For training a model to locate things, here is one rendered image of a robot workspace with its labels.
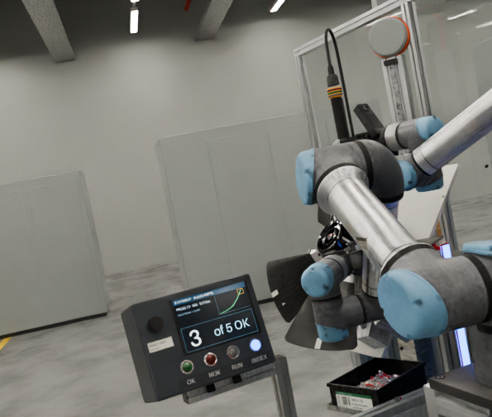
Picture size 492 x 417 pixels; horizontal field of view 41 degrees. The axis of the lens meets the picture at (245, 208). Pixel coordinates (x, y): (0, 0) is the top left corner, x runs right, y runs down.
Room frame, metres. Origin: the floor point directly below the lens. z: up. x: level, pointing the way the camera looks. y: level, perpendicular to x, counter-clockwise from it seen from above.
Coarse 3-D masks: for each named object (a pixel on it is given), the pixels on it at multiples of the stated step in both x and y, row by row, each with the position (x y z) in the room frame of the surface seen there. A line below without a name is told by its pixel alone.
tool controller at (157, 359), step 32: (192, 288) 1.31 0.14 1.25; (224, 288) 1.33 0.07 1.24; (128, 320) 1.29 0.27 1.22; (160, 320) 1.25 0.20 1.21; (192, 320) 1.29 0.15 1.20; (224, 320) 1.31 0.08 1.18; (256, 320) 1.33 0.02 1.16; (160, 352) 1.24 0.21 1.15; (192, 352) 1.26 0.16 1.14; (224, 352) 1.29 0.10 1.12; (256, 352) 1.31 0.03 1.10; (160, 384) 1.22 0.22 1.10; (192, 384) 1.24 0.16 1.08
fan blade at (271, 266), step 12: (276, 264) 2.25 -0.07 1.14; (288, 264) 2.20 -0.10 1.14; (300, 264) 2.16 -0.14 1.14; (276, 276) 2.24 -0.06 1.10; (288, 276) 2.20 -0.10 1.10; (300, 276) 2.16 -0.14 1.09; (276, 288) 2.24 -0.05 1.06; (288, 288) 2.20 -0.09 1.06; (300, 288) 2.17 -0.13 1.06; (276, 300) 2.23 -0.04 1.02; (288, 300) 2.20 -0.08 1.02; (300, 300) 2.17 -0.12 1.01; (288, 312) 2.20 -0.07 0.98
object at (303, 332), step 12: (348, 288) 1.96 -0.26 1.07; (300, 312) 1.95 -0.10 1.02; (312, 312) 1.93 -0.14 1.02; (300, 324) 1.93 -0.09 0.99; (312, 324) 1.91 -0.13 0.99; (288, 336) 1.93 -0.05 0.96; (300, 336) 1.91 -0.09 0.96; (312, 336) 1.89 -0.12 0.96; (348, 336) 1.85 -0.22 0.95; (312, 348) 1.87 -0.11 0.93; (324, 348) 1.85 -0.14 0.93; (336, 348) 1.84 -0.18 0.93; (348, 348) 1.82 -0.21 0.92
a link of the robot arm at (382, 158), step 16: (368, 144) 1.40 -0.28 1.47; (384, 160) 1.39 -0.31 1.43; (384, 176) 1.39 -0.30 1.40; (400, 176) 1.43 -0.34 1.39; (384, 192) 1.42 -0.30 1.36; (400, 192) 1.44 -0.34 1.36; (368, 272) 1.55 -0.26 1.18; (368, 288) 1.57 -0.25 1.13; (368, 304) 1.58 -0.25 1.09; (368, 320) 1.59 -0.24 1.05
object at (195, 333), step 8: (184, 328) 1.27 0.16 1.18; (192, 328) 1.28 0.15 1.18; (200, 328) 1.29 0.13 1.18; (184, 336) 1.27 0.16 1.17; (192, 336) 1.27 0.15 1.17; (200, 336) 1.28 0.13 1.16; (184, 344) 1.26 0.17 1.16; (192, 344) 1.27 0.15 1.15; (200, 344) 1.28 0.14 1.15; (208, 344) 1.28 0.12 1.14
